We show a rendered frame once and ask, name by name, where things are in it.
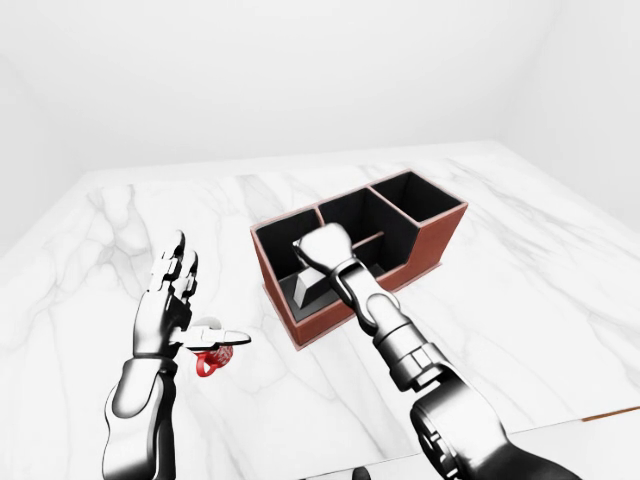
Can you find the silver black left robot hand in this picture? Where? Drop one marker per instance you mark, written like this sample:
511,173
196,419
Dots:
152,325

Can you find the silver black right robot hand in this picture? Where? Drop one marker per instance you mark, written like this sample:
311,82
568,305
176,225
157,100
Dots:
325,247

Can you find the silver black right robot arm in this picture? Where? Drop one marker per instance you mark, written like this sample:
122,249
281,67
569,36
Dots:
405,345

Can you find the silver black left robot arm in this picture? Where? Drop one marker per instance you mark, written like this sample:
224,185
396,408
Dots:
135,400

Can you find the red-brown desk caddy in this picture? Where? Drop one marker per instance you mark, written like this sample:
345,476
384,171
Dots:
430,235

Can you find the red and white patterned mug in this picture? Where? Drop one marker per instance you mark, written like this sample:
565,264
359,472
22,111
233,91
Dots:
219,356

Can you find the small dark shape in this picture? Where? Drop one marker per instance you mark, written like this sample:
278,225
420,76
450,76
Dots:
360,474

